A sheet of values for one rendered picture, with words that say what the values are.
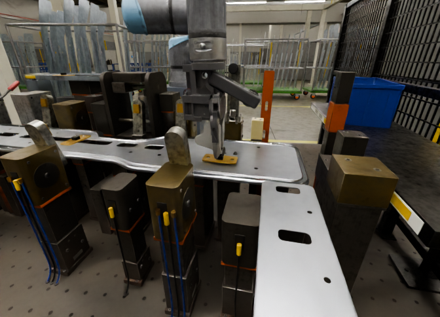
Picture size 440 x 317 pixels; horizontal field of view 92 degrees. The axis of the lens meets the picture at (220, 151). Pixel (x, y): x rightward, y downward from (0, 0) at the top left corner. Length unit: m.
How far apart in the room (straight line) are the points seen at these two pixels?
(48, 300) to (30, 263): 0.16
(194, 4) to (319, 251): 0.44
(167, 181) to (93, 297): 0.41
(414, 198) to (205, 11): 0.46
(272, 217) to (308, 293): 0.12
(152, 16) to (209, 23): 0.16
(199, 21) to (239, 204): 0.34
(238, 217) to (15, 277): 0.65
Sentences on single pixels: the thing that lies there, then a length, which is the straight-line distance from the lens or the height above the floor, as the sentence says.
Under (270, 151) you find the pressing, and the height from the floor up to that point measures 1.00.
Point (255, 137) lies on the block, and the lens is 0.66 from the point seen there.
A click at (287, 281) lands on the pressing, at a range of 0.29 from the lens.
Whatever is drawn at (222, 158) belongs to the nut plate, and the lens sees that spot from 0.51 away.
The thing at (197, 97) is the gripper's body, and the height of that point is 1.16.
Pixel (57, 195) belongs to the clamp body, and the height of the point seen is 0.93.
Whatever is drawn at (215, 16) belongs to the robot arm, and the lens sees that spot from 0.45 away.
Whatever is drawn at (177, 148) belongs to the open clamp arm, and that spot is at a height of 1.08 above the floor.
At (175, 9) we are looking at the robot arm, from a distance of 0.55.
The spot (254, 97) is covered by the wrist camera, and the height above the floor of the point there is 1.16.
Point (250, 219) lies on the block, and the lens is 0.38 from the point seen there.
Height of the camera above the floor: 1.23
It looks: 24 degrees down
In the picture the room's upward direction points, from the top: straight up
